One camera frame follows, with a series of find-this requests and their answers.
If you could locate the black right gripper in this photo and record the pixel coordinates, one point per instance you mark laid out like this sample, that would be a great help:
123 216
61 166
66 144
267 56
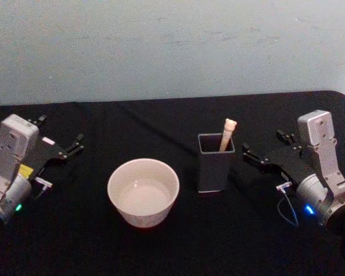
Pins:
290 165

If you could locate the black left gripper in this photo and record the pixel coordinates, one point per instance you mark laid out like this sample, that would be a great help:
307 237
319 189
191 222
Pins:
44 153

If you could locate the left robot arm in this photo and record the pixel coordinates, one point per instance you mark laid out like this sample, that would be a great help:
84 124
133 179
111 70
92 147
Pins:
8 161

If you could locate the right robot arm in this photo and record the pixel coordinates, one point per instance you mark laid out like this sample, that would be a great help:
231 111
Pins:
325 172

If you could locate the wooden stick with bear head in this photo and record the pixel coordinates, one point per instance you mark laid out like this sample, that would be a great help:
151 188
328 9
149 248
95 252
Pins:
226 138

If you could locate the dark grey square holder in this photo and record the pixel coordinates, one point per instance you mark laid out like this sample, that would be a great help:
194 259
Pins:
212 172

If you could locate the white ceramic bowl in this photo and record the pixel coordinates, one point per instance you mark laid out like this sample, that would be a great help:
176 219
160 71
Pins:
143 198

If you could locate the black tablecloth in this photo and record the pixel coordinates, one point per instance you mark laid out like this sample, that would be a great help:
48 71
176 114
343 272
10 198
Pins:
172 253

